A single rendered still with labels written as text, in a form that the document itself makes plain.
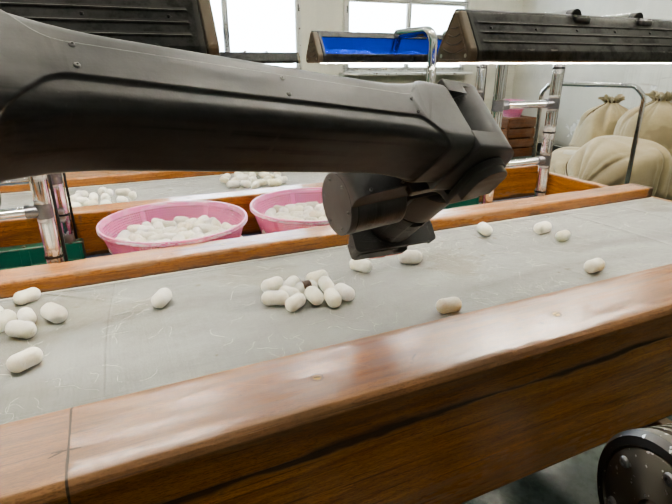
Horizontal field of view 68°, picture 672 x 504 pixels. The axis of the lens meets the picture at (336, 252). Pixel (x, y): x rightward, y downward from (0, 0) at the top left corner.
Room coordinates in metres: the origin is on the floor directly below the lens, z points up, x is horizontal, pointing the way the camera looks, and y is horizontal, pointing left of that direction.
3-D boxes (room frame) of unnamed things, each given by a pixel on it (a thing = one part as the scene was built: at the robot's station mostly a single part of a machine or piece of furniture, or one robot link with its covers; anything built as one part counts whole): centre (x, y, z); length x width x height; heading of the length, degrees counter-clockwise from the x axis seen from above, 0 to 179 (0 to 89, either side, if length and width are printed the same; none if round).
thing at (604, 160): (3.18, -1.77, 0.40); 0.74 x 0.56 x 0.38; 111
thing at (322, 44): (1.42, -0.22, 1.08); 0.62 x 0.08 x 0.07; 114
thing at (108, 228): (0.88, 0.30, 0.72); 0.27 x 0.27 x 0.10
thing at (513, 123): (6.09, -2.09, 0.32); 0.42 x 0.42 x 0.64; 20
